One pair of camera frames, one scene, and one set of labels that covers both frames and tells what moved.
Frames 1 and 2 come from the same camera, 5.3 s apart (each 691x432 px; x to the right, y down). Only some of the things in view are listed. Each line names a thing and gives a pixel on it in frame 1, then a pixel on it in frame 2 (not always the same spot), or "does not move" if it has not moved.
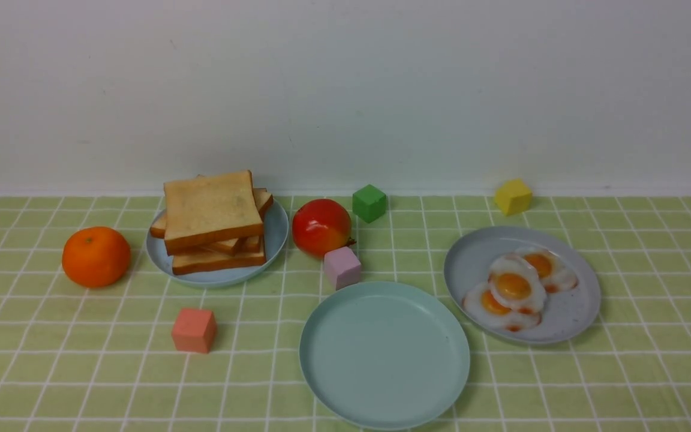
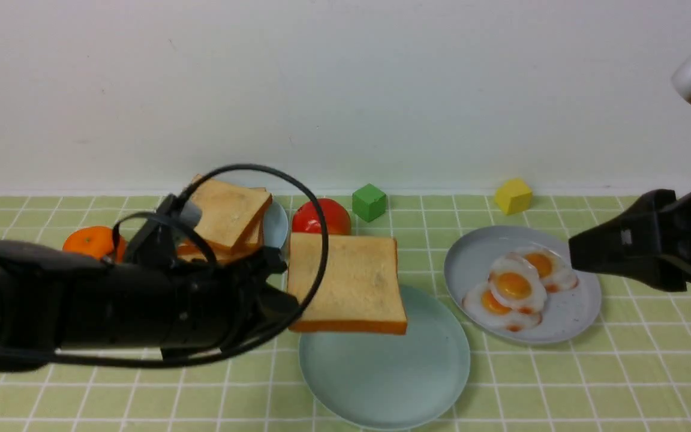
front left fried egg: x=479 y=302 does not move
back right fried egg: x=556 y=275 does not move
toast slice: x=209 y=210 to x=358 y=290
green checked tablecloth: x=582 y=314 does not move
